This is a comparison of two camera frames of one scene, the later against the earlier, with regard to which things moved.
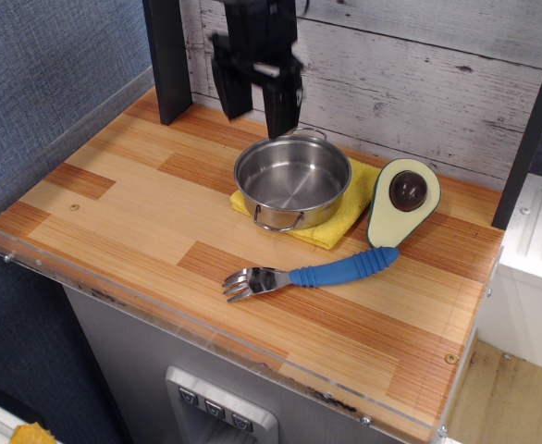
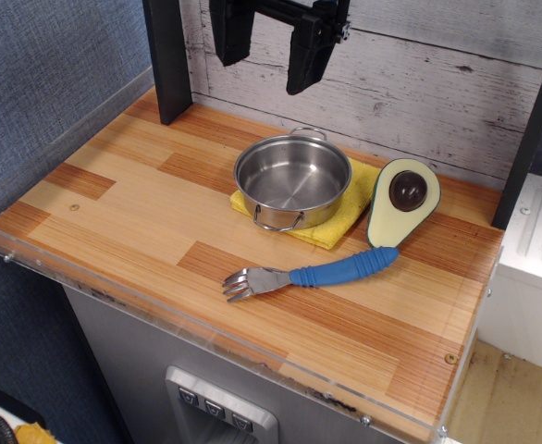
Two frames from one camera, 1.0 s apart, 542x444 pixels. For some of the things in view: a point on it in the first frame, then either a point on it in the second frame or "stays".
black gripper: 262,35 -> 232,21
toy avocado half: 404,192 stays
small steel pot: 294,181 stays
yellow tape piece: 31,434 stays
